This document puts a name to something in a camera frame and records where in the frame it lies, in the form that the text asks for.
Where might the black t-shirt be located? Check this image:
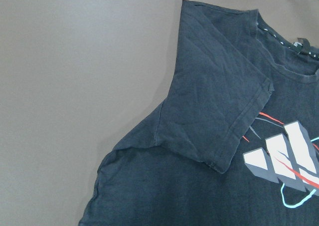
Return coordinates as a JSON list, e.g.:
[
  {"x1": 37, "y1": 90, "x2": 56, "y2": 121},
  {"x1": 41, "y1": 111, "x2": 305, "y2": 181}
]
[{"x1": 79, "y1": 0, "x2": 319, "y2": 226}]

